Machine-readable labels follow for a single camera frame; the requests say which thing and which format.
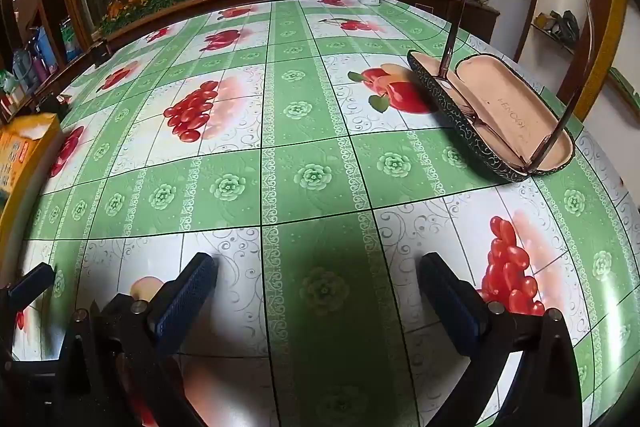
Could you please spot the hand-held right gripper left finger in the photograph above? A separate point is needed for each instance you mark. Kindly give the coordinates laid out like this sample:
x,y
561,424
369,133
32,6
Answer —
x,y
182,302

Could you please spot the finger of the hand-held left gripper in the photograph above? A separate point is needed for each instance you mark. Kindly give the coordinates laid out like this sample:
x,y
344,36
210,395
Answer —
x,y
30,285
35,371

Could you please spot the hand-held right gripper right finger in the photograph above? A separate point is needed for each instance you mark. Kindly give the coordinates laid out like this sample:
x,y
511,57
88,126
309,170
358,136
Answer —
x,y
452,302

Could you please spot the yellow cardboard box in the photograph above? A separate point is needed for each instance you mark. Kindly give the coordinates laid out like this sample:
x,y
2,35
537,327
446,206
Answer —
x,y
25,157

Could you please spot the large black box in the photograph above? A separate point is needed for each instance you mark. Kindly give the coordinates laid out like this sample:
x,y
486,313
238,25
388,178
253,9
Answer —
x,y
50,103

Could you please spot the dark patterned glasses case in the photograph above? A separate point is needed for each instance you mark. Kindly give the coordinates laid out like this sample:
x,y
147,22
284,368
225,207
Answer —
x,y
505,112

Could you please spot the green fruit-print tablecloth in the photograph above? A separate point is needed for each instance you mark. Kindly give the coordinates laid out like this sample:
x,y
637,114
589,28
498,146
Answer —
x,y
310,132

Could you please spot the brown eyeglasses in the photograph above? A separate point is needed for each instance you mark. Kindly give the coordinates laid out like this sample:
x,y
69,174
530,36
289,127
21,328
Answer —
x,y
446,59

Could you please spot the small black box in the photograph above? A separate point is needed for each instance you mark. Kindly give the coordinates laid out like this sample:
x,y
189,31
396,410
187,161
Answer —
x,y
100,52

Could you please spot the green packet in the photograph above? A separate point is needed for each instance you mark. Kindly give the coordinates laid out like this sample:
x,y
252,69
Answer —
x,y
70,39

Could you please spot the wooden shelf unit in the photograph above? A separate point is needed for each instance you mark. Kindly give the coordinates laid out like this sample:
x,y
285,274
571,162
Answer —
x,y
30,7

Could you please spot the black bag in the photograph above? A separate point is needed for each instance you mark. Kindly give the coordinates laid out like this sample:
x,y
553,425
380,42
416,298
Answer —
x,y
560,24

